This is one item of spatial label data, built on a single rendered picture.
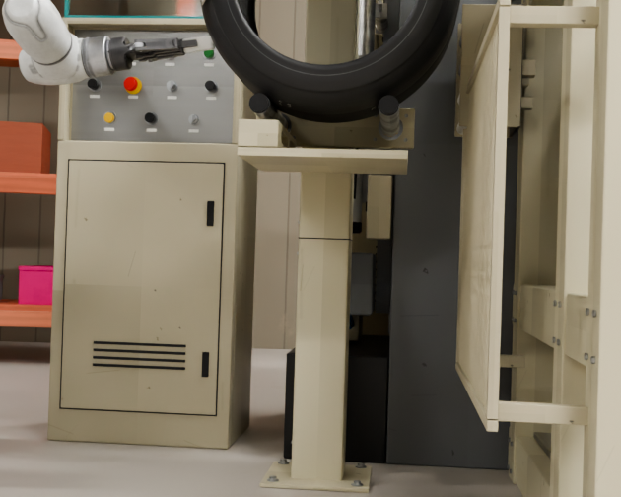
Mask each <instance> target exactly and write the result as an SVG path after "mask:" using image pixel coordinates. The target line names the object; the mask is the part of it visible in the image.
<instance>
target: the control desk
mask: <svg viewBox="0 0 621 497"><path fill-rule="evenodd" d="M62 20H63V22H64V23H65V25H66V27H67V30H68V32H69V33H70V34H72V35H74V36H76V37H77V38H86V37H96V36H108V37H109V38H114V37H122V36H125V37H127V39H128V40H129V42H130V43H134V39H156V38H171V37H177V38H178V39H182V38H192V37H200V36H209V33H208V30H207V27H206V24H205V21H204V19H160V18H62ZM253 95H254V93H253V92H252V91H251V90H250V89H249V88H248V87H247V86H246V85H245V84H244V83H243V82H242V81H241V80H240V78H239V77H238V76H237V75H236V74H235V73H234V72H233V70H232V69H231V68H230V67H229V66H228V65H227V63H226V62H225V61H224V59H223V58H222V56H221V55H220V53H219V52H218V50H217V48H216V47H215V49H214V50H206V51H197V52H189V53H185V55H183V56H177V57H172V58H167V59H161V60H157V61H154V62H149V61H148V60H147V61H144V62H139V60H133V62H132V67H131V69H129V70H122V71H115V72H114V74H113V75H107V76H100V77H95V78H93V77H92V78H87V79H84V80H82V81H80V82H76V83H71V84H64V85H59V113H58V140H59V141H58V150H57V178H56V205H55V234H54V261H53V289H52V317H51V345H50V373H49V401H48V428H47V440H51V441H70V442H89V443H109V444H127V445H147V446H166V447H185V448H204V449H223V450H226V449H228V448H229V447H230V446H231V445H232V444H233V443H234V441H235V440H236V439H237V438H238V437H239V436H240V435H241V434H242V433H243V432H244V431H245V430H246V429H247V428H248V427H249V413H250V383H251V353H252V323H253V293H254V263H255V233H256V202H257V173H258V168H256V167H255V166H253V165H252V164H250V163H249V162H247V161H246V160H244V159H243V158H241V157H239V156H238V147H239V146H238V127H239V119H256V114H255V113H254V112H253V111H252V110H251V109H250V107H249V100H250V98H251V97H252V96H253Z"/></svg>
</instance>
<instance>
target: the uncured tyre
mask: <svg viewBox="0 0 621 497"><path fill-rule="evenodd" d="M200 2H201V0H200ZM255 3H256V0H205V2H204V4H203V5H202V2H201V8H202V13H203V17H204V21H205V24H206V27H207V30H208V33H209V35H210V37H211V39H212V41H213V43H214V45H215V47H216V48H217V50H218V52H219V53H220V55H221V56H222V58H223V59H224V61H225V62H226V63H227V65H228V66H229V67H230V68H231V69H232V70H233V72H234V73H235V74H236V75H237V76H238V77H239V78H240V80H241V81H242V82H243V83H244V84H245V85H246V86H247V87H248V88H249V89H250V90H251V91H252V92H253V93H254V94H258V93H260V94H264V95H265V96H266V97H267V98H268V99H269V100H270V101H271V103H272V104H273V105H275V106H276V108H277V109H278V110H280V111H282V112H284V113H287V114H288V115H291V116H294V117H297V118H300V119H304V120H309V121H314V122H324V123H342V122H351V121H356V120H361V119H365V118H369V117H372V116H375V115H377V114H380V112H379V109H378V108H376V109H373V110H370V111H369V109H370V108H373V107H377V106H378V105H379V102H380V99H381V98H382V97H384V96H388V95H390V96H394V97H396V98H397V100H398V102H399V103H402V102H403V101H405V100H406V99H407V98H409V97H410V96H411V95H412V94H414V93H415V92H416V91H417V90H418V89H419V88H420V87H421V86H422V85H423V84H424V83H425V82H426V81H427V80H428V79H429V77H430V76H431V75H432V74H433V72H434V71H435V70H436V68H437V67H438V65H439V63H440V62H441V60H442V58H443V57H444V55H445V53H446V51H447V49H448V46H449V42H450V40H451V37H452V33H453V30H454V26H455V21H456V17H457V13H458V8H459V4H460V0H416V1H415V4H414V6H413V9H412V11H411V13H410V14H409V16H408V18H407V20H406V21H405V23H404V24H403V25H402V27H401V28H400V29H399V30H398V32H397V33H396V34H395V35H394V36H393V37H392V38H391V39H390V40H389V41H387V42H386V43H385V44H384V45H382V46H381V47H379V48H378V49H376V50H375V51H373V52H371V53H369V54H367V55H365V56H363V57H361V58H358V59H355V60H352V61H349V62H344V63H339V64H327V65H322V64H311V63H306V62H302V61H298V60H295V59H292V58H290V57H287V56H285V55H283V54H281V53H280V52H278V51H276V50H275V49H273V48H272V47H270V46H269V45H268V44H266V43H265V42H264V41H263V40H262V39H261V38H260V37H259V34H258V30H257V26H256V20H255ZM276 99H279V100H281V101H284V102H287V103H290V104H293V106H294V108H290V107H287V106H282V105H280V104H277V102H276Z"/></svg>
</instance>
